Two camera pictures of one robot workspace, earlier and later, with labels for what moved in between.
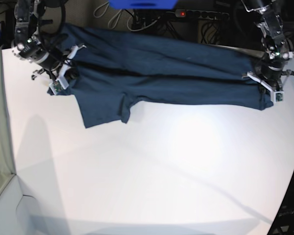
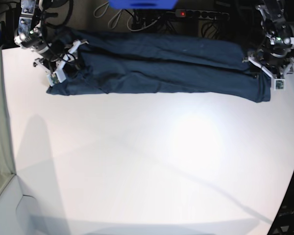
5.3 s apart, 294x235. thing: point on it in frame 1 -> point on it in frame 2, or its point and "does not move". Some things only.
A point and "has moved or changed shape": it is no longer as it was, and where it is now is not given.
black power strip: [186, 13] does not move
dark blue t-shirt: [110, 69] has moved or changed shape
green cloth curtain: [2, 168] does not move
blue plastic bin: [144, 4] does not move
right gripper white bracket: [277, 96] -> [279, 82]
